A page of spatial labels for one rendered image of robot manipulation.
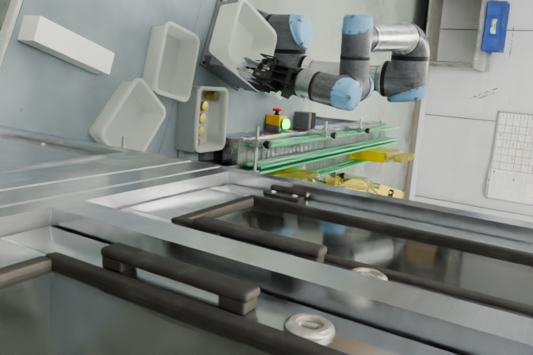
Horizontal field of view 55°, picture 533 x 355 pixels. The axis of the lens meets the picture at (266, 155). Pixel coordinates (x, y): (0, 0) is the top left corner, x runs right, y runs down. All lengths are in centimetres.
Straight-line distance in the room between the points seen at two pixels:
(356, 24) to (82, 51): 69
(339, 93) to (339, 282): 84
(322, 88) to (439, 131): 651
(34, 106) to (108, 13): 34
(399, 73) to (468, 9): 610
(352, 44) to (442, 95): 641
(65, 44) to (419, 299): 113
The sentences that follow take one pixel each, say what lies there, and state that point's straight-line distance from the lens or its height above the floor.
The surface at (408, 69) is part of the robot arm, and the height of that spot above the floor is 146.
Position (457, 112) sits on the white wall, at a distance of 765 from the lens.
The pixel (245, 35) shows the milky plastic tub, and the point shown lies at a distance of 155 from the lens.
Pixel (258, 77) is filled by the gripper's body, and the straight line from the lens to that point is 132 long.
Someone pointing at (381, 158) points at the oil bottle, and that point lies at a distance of 289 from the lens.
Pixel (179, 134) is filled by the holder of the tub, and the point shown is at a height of 77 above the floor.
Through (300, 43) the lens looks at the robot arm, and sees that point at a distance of 179.
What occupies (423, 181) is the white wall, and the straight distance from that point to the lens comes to 782.
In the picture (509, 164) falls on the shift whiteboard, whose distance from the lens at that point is 759.
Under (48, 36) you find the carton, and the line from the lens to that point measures 135.
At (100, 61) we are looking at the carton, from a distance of 145.
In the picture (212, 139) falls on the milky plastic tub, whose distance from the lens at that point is 189.
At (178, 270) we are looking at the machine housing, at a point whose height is 164.
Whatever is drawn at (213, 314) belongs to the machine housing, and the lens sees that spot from 38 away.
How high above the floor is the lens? 189
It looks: 29 degrees down
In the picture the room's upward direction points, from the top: 99 degrees clockwise
